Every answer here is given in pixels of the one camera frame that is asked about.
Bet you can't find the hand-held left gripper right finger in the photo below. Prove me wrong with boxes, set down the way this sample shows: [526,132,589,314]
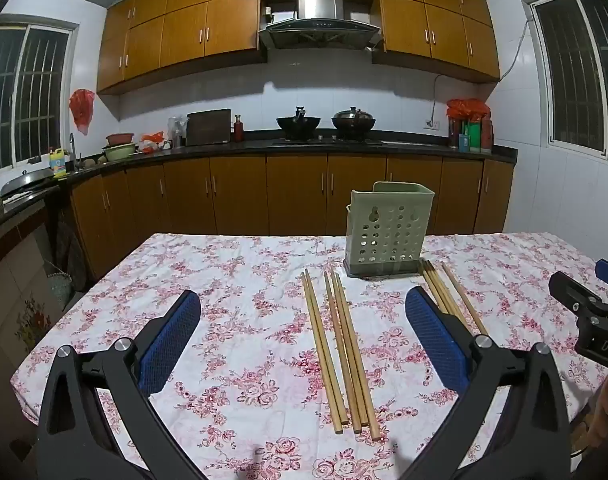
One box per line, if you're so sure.
[405,287,572,480]

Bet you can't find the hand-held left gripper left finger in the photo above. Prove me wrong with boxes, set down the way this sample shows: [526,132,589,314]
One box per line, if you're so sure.
[36,289,207,480]

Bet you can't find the green perforated utensil holder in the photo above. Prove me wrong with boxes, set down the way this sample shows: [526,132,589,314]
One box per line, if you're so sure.
[344,181,436,279]

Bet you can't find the floral tablecloth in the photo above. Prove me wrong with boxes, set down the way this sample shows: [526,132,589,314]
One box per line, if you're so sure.
[10,231,608,480]

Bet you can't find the grey basket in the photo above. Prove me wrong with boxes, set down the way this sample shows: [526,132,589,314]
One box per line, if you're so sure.
[46,267,75,312]

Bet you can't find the black kitchen countertop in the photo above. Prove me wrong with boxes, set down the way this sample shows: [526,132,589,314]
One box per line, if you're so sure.
[0,130,517,236]

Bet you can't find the wooden lower cabinets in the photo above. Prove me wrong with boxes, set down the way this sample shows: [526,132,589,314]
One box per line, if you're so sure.
[59,154,515,291]

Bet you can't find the wooden cabinets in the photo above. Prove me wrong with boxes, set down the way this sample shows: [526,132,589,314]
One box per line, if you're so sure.
[59,154,515,291]
[96,0,501,96]

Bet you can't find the barred window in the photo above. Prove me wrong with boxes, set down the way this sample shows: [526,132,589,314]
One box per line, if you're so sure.
[521,0,608,161]
[0,22,80,176]

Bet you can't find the crumpled red bag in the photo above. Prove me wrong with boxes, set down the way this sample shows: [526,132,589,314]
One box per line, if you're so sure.
[446,98,491,122]

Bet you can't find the clear plastic bag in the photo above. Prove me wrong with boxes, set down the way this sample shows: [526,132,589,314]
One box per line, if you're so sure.
[168,115,190,148]

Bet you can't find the steel pan lid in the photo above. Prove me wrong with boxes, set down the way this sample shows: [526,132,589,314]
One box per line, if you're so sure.
[0,169,55,197]

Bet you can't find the dark cutting board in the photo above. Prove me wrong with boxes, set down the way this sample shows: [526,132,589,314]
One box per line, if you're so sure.
[185,108,233,147]

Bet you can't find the gas stove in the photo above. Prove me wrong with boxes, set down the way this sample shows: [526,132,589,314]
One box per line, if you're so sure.
[274,135,385,147]

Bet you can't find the black pot with lid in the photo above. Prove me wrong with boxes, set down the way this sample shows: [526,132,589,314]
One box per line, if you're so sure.
[331,106,376,141]

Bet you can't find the black wok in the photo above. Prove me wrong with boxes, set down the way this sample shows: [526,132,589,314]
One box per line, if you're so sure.
[276,106,322,140]

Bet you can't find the red plastic bag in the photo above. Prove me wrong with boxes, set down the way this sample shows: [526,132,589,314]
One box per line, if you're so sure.
[69,89,96,136]

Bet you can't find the wooden upper cabinets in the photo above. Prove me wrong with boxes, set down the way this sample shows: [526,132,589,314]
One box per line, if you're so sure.
[96,0,501,96]

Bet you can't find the steel range hood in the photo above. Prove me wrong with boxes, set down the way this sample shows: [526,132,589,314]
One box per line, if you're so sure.
[258,0,382,51]

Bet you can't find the white power cable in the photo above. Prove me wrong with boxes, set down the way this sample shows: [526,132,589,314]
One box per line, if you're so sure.
[430,19,532,123]

